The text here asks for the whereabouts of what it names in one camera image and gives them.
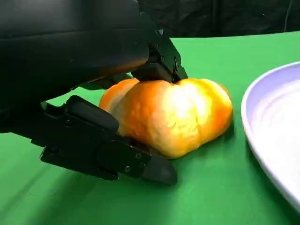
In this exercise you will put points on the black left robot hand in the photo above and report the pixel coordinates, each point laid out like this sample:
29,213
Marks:
70,47

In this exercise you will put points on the orange white toy bread roll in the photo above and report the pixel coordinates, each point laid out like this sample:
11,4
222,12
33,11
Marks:
175,117

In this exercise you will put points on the black backdrop curtain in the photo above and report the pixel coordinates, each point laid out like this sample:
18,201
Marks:
222,16

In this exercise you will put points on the green table cloth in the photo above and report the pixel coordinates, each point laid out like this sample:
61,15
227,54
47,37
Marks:
211,187

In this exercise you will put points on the lilac plate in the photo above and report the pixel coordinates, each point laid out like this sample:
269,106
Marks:
276,117

